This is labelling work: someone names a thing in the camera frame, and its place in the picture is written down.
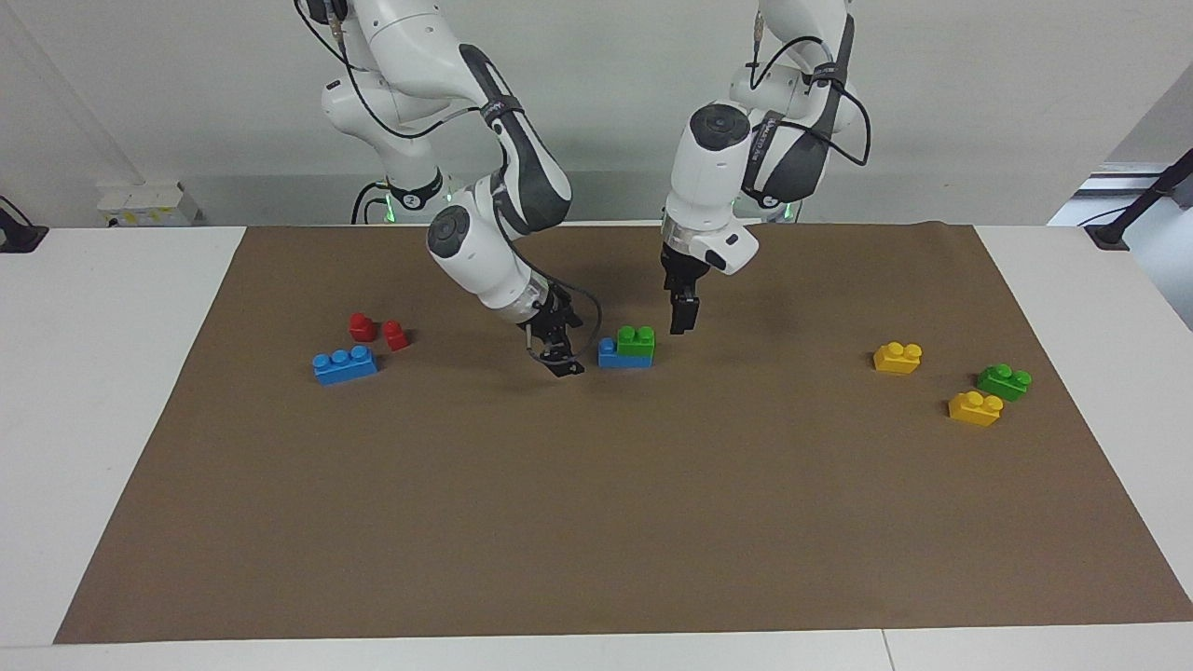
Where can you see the black stand with clamp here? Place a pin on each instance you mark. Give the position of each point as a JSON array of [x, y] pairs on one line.
[[1142, 200]]

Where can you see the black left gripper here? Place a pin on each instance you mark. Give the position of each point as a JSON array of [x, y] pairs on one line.
[[683, 275]]

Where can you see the black table clamp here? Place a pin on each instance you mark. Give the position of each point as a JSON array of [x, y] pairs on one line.
[[20, 238]]

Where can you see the blue three-stud toy block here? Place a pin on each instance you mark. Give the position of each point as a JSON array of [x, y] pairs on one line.
[[345, 368], [615, 360]]

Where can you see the red one-stud toy block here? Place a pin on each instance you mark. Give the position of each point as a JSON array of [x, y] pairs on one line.
[[396, 337], [362, 328]]

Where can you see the white wall box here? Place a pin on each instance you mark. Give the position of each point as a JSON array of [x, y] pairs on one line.
[[149, 205]]

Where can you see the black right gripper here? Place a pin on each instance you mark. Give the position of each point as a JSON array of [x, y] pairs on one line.
[[552, 321]]

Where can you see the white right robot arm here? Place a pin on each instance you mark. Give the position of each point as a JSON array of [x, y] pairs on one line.
[[485, 252]]

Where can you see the yellow two-stud toy block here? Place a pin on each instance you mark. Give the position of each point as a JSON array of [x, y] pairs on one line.
[[897, 361], [974, 411]]

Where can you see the brown paper mat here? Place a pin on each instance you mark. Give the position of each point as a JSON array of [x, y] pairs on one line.
[[596, 513]]

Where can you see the green two-stud toy block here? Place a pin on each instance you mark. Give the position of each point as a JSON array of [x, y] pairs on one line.
[[1003, 384], [636, 344]]

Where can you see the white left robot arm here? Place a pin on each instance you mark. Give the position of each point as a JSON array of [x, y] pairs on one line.
[[708, 177]]

